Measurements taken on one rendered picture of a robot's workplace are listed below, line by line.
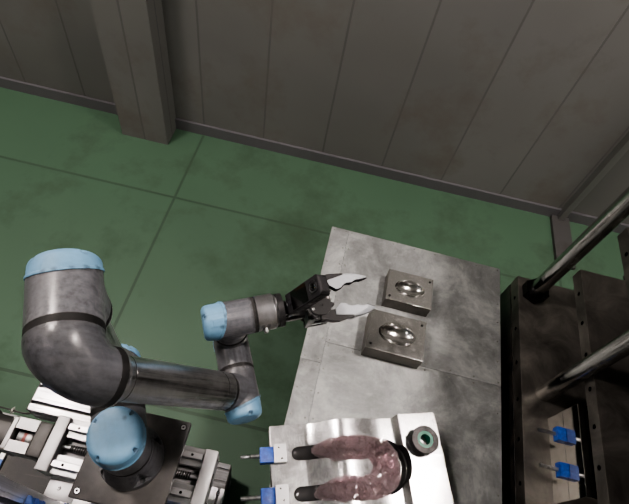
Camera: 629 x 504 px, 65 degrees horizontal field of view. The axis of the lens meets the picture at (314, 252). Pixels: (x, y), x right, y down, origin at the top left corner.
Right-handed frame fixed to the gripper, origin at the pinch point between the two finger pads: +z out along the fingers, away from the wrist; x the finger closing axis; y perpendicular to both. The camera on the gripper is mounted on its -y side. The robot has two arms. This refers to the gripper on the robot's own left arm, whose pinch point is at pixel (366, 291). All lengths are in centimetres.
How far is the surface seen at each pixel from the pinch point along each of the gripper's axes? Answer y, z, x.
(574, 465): 48, 66, 49
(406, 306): 64, 38, -13
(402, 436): 51, 17, 29
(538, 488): 60, 59, 54
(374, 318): 61, 23, -10
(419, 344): 59, 35, 3
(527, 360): 66, 77, 15
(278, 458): 54, -20, 27
